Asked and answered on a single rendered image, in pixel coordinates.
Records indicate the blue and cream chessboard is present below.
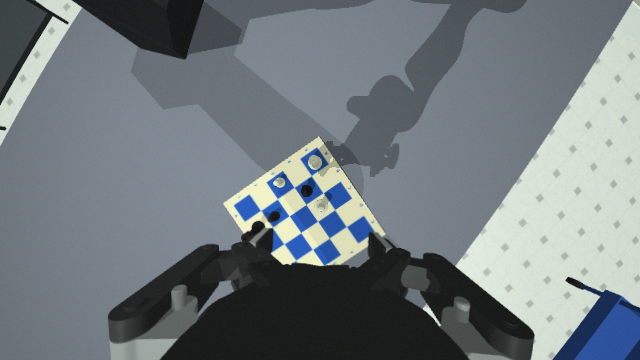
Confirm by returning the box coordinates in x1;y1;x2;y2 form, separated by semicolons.
223;137;385;266

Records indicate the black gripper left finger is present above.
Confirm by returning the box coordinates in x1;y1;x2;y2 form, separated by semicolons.
108;228;301;360

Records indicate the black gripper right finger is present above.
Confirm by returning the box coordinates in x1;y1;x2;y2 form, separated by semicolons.
339;232;535;360

